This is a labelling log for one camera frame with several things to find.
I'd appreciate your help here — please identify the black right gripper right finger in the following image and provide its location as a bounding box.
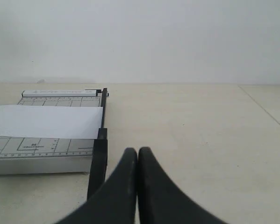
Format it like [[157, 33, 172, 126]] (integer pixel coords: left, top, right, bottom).
[[138, 147, 225, 224]]

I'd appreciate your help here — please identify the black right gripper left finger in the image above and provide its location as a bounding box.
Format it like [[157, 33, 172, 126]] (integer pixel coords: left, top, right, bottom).
[[59, 148, 137, 224]]

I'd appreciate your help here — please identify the white paper sheet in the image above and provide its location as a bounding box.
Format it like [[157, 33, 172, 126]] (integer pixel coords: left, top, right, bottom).
[[0, 105, 103, 139]]

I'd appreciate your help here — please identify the grey paper cutter base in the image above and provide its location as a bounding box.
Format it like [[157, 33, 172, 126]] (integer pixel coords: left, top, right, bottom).
[[0, 89, 103, 175]]

